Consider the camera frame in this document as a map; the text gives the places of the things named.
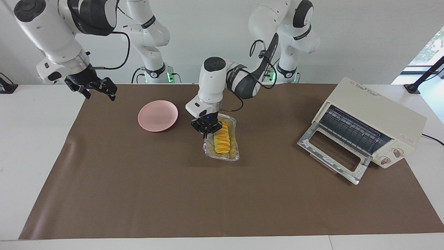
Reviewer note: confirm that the window with greenery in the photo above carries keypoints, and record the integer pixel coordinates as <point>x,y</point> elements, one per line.
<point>430,48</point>

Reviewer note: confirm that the white toaster oven body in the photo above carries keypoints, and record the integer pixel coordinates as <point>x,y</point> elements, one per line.
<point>378,111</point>

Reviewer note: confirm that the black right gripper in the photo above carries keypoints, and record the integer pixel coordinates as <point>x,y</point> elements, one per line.
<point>83,81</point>

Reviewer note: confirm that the aluminium foil tray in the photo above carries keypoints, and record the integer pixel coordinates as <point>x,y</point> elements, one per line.
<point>233,152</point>

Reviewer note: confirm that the black desk clamp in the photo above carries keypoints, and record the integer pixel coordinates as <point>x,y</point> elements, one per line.
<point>7,86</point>

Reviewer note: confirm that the sliced yellow bread loaf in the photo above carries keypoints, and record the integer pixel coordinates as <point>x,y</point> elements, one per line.
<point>222,142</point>

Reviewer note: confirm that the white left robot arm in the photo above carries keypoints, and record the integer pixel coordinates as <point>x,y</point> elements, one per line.
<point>211,83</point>

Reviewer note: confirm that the glass oven door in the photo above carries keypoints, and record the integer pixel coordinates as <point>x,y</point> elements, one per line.
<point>314,147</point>

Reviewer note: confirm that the pink round plate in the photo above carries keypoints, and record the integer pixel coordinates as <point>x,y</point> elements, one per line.
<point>158,115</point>

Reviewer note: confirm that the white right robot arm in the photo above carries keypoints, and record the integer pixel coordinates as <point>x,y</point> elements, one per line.
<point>52,34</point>

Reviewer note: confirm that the brown table mat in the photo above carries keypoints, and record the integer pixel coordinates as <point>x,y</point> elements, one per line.
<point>208,194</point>

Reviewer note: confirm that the metal oven rack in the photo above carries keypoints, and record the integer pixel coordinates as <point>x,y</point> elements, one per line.
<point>353,130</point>

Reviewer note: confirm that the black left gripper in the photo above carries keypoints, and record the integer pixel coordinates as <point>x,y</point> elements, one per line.
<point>208,123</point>

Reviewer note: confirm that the beige oven knob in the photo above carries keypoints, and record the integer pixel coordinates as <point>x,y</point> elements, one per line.
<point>397,151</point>
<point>384,160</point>

